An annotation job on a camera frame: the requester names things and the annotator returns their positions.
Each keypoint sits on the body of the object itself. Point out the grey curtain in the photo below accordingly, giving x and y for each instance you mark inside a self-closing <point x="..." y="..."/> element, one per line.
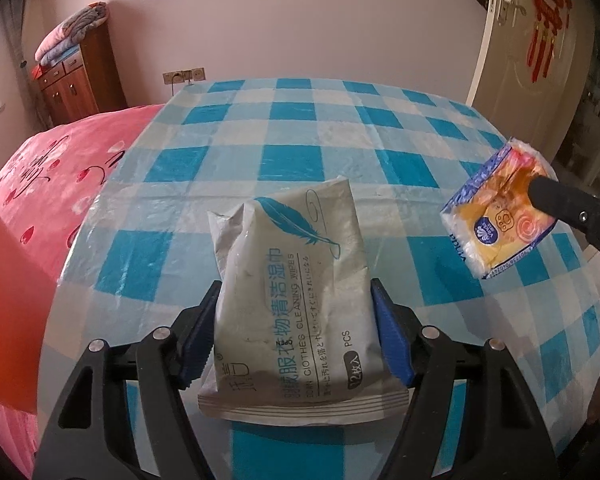
<point x="17" y="50"/>

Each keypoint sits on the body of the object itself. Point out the pink printed bedspread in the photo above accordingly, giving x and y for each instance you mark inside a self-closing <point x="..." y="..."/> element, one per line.
<point x="55" y="170"/>

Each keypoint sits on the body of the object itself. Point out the folded pink blankets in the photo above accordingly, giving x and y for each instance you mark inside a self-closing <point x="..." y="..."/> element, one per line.
<point x="70" y="30"/>

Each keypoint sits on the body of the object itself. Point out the blue orange tissue packet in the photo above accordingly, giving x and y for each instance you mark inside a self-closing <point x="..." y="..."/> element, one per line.
<point x="500" y="220"/>

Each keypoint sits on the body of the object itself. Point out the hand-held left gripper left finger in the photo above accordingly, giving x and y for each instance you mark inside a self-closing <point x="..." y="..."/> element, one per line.
<point x="197" y="340"/>

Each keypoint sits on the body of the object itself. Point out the white door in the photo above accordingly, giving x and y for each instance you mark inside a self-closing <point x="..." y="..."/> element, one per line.
<point x="510" y="90"/>

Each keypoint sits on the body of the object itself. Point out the brown wooden cabinet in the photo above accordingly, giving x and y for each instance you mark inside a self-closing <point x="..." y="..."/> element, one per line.
<point x="85" y="85"/>

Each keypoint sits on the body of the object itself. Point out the red knot ornament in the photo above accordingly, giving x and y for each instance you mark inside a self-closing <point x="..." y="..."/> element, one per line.
<point x="542" y="45"/>

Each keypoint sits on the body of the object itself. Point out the grey wet wipes packet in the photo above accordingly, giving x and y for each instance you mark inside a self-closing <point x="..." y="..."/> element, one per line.
<point x="290" y="285"/>

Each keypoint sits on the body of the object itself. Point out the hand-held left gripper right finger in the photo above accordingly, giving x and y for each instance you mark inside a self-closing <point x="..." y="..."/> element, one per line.
<point x="392" y="340"/>

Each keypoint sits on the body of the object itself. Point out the blue white checked plastic tablecloth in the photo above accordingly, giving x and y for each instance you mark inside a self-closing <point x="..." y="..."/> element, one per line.
<point x="300" y="135"/>

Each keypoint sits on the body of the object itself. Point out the beige wall socket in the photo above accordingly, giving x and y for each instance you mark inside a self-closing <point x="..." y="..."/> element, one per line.
<point x="185" y="76"/>

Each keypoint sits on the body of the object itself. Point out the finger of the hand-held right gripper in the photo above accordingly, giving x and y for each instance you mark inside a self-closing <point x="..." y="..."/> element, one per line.
<point x="570" y="205"/>

